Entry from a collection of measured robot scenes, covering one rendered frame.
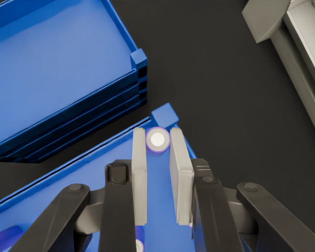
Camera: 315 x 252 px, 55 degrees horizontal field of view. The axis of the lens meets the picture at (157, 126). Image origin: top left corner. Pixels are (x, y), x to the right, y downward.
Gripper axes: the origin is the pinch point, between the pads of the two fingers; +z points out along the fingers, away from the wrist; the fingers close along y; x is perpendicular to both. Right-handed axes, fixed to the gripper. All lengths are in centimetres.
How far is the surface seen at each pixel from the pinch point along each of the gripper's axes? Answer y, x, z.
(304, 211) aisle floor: 38, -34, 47
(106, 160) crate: -5.2, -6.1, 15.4
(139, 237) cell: -1.3, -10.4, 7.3
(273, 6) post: 27, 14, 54
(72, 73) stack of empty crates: -13.3, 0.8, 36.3
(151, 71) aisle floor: 1, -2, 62
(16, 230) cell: -14.2, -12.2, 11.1
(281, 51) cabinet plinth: 34, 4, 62
